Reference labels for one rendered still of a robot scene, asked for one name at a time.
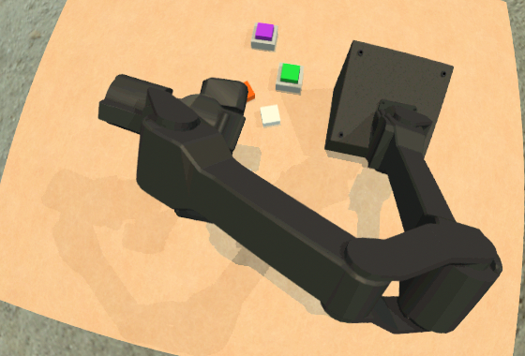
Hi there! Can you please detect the green button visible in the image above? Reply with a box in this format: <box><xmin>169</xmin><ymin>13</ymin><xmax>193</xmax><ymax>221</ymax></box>
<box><xmin>276</xmin><ymin>62</ymin><xmax>305</xmax><ymax>94</ymax></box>

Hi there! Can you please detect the orange block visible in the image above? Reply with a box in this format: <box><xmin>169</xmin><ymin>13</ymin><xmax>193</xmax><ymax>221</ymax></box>
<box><xmin>244</xmin><ymin>82</ymin><xmax>255</xmax><ymax>102</ymax></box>

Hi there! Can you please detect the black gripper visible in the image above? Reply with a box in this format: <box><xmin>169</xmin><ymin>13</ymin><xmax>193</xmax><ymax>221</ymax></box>
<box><xmin>174</xmin><ymin>77</ymin><xmax>248</xmax><ymax>224</ymax></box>

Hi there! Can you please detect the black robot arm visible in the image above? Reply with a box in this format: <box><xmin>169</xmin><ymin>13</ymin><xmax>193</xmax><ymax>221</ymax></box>
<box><xmin>97</xmin><ymin>74</ymin><xmax>503</xmax><ymax>334</ymax></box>

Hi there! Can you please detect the purple button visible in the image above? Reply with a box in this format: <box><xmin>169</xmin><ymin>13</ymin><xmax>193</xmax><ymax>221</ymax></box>
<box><xmin>250</xmin><ymin>22</ymin><xmax>278</xmax><ymax>51</ymax></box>

